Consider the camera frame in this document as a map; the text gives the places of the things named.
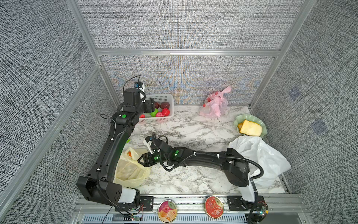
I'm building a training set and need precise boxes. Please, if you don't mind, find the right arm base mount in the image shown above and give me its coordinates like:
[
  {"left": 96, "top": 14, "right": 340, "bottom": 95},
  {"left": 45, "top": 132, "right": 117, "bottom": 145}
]
[{"left": 227, "top": 196, "right": 269, "bottom": 224}]

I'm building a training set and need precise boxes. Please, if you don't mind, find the red round tin lid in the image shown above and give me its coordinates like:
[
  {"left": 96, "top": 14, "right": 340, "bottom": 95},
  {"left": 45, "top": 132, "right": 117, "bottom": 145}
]
[{"left": 204, "top": 196, "right": 224, "bottom": 219}]

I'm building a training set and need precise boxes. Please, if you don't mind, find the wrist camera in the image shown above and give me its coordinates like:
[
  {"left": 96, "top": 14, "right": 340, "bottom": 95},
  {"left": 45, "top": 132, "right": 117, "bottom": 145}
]
[
  {"left": 134, "top": 81, "right": 145, "bottom": 92},
  {"left": 143, "top": 140, "right": 154, "bottom": 154}
]

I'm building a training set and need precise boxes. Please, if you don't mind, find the yellow plastic bag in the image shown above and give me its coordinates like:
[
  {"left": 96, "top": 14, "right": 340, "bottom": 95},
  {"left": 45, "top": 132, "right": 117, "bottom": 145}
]
[{"left": 113, "top": 147, "right": 151, "bottom": 188}]

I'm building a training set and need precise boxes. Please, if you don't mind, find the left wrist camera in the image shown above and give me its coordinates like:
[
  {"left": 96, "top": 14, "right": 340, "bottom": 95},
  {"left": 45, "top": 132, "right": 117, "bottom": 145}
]
[{"left": 134, "top": 81, "right": 145, "bottom": 92}]

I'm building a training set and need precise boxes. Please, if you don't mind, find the pink plastic bag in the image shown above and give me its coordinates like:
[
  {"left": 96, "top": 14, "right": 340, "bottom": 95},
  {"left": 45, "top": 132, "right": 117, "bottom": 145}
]
[{"left": 200, "top": 86, "right": 232, "bottom": 119}]

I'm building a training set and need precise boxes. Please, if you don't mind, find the white plastic basket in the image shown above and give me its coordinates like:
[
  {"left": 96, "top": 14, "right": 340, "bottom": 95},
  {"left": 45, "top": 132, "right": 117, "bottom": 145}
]
[{"left": 139, "top": 94, "right": 175, "bottom": 124}]

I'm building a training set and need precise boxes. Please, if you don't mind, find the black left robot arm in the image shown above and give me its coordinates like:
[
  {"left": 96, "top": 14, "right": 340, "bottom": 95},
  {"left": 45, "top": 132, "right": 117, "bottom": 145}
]
[{"left": 76, "top": 88, "right": 154, "bottom": 210}]

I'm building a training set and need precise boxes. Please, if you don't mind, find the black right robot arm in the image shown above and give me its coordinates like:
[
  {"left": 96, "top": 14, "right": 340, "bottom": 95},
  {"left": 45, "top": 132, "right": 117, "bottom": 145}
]
[{"left": 137, "top": 135, "right": 266, "bottom": 224}]

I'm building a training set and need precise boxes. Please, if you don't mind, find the white plastic bag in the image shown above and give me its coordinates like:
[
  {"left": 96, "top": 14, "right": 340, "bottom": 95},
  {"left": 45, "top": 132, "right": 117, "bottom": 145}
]
[{"left": 228, "top": 136, "right": 291, "bottom": 189}]

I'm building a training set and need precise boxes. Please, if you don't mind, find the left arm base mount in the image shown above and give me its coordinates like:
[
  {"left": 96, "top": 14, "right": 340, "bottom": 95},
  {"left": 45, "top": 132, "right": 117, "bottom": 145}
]
[{"left": 115, "top": 196, "right": 154, "bottom": 213}]

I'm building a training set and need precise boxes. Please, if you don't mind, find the yellow bread slice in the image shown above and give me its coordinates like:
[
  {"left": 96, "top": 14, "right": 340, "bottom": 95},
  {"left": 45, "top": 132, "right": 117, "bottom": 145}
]
[{"left": 239, "top": 120, "right": 263, "bottom": 137}]

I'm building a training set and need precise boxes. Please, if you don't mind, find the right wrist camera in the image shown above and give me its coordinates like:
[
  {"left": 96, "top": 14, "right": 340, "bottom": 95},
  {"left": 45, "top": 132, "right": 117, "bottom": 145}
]
[{"left": 143, "top": 140, "right": 154, "bottom": 154}]

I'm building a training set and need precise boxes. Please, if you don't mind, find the green wrinkled fruit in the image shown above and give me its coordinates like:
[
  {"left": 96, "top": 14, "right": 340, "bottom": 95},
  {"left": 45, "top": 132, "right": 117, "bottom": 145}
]
[{"left": 150, "top": 108, "right": 158, "bottom": 117}]

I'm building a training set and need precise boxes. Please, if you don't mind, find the green glass bowl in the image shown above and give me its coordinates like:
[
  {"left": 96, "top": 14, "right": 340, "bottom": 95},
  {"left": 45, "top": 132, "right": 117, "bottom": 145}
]
[{"left": 234, "top": 114, "right": 267, "bottom": 138}]

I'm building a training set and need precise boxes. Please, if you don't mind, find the pink round tin lid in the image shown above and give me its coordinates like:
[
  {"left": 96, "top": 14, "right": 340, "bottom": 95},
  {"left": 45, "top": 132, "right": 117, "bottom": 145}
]
[{"left": 158, "top": 199, "right": 178, "bottom": 224}]

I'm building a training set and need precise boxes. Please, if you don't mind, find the aluminium frame rail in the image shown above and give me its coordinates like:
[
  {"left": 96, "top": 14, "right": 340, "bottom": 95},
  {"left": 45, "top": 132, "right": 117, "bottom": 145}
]
[{"left": 96, "top": 49, "right": 281, "bottom": 57}]

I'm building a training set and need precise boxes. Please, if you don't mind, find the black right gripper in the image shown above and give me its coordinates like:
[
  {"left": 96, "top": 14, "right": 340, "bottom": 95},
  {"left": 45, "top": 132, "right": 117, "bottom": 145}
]
[{"left": 135, "top": 151, "right": 170, "bottom": 168}]

